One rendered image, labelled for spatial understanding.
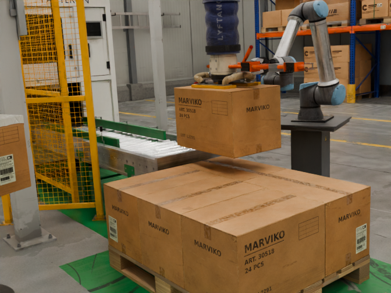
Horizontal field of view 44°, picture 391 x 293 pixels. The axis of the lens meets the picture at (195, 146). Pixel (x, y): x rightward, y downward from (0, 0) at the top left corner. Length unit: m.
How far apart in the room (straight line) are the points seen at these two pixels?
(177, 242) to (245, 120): 0.89
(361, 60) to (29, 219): 8.99
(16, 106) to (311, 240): 2.18
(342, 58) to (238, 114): 8.35
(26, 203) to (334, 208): 2.18
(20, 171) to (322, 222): 1.61
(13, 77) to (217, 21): 1.45
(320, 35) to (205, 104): 0.97
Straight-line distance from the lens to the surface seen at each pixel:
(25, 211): 3.71
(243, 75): 3.05
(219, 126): 2.94
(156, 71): 6.64
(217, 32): 3.08
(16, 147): 2.75
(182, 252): 2.44
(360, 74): 11.45
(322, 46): 3.49
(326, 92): 3.56
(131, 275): 3.00
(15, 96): 3.57
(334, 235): 2.61
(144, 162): 3.43
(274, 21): 12.24
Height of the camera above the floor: 1.33
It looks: 12 degrees down
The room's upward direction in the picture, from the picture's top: 3 degrees counter-clockwise
